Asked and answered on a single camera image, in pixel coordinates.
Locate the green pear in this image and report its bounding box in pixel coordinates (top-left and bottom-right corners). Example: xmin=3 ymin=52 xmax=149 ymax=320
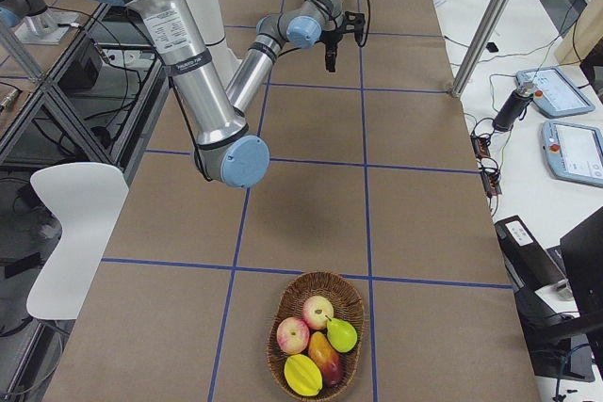
xmin=327 ymin=317 xmax=358 ymax=353

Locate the small black puck device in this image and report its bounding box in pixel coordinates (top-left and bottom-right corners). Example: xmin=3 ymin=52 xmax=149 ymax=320
xmin=486 ymin=41 xmax=498 ymax=53

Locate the blue teach pendant near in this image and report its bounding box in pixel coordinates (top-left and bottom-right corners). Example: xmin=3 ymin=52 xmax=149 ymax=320
xmin=541 ymin=121 xmax=602 ymax=187

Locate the woven brown fruit basket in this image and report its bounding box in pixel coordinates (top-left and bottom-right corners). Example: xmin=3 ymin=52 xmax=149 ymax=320
xmin=267 ymin=271 xmax=365 ymax=401

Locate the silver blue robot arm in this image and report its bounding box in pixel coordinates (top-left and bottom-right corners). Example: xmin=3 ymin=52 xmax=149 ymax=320
xmin=95 ymin=0 xmax=343 ymax=188

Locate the pink apple lower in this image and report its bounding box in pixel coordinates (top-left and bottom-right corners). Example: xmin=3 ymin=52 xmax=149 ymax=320
xmin=276 ymin=316 xmax=310 ymax=355

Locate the white pillar with base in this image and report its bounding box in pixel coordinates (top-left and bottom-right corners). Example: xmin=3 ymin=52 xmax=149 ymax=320
xmin=186 ymin=0 xmax=261 ymax=113

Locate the blue teach pendant far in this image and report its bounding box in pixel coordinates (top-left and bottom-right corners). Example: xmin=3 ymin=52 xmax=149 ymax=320
xmin=515 ymin=67 xmax=595 ymax=119

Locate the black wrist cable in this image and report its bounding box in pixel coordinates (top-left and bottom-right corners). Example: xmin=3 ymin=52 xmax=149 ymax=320
xmin=336 ymin=0 xmax=371 ymax=49

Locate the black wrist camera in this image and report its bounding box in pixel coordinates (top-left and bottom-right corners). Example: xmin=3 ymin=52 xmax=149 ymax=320
xmin=340 ymin=11 xmax=366 ymax=45

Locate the yellow starfruit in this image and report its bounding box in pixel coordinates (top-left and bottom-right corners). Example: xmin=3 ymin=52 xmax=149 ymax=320
xmin=284 ymin=354 xmax=322 ymax=396

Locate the white chair back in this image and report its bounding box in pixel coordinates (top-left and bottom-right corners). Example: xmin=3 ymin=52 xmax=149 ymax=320
xmin=26 ymin=162 xmax=128 ymax=321

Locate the blue teach pendant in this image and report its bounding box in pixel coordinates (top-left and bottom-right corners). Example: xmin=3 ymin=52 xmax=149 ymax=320
xmin=541 ymin=121 xmax=602 ymax=187
xmin=515 ymin=67 xmax=595 ymax=119

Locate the pink apple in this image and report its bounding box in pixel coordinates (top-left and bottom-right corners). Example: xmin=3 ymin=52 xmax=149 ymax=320
xmin=276 ymin=316 xmax=310 ymax=355
xmin=301 ymin=296 xmax=334 ymax=330

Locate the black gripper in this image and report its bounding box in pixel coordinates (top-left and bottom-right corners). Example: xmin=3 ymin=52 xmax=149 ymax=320
xmin=320 ymin=30 xmax=343 ymax=72

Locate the brown paper table cover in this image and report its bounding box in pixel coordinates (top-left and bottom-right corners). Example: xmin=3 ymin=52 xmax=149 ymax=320
xmin=45 ymin=0 xmax=539 ymax=401

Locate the black water bottle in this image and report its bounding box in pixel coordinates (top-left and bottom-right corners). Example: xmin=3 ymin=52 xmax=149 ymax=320
xmin=492 ymin=82 xmax=535 ymax=132

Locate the red yellow mango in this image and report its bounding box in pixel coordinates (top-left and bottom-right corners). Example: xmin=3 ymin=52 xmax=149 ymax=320
xmin=307 ymin=331 xmax=344 ymax=387

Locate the black monitor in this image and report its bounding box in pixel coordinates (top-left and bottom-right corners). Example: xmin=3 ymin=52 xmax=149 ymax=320
xmin=544 ymin=208 xmax=603 ymax=373

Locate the pink apple upper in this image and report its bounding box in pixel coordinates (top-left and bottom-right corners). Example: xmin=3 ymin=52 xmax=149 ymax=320
xmin=301 ymin=296 xmax=334 ymax=330

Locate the aluminium frame post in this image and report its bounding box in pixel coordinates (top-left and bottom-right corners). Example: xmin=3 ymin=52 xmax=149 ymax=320
xmin=449 ymin=0 xmax=509 ymax=98

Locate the black box with label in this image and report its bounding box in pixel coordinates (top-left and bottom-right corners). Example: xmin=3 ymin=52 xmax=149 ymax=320
xmin=495 ymin=216 xmax=573 ymax=301

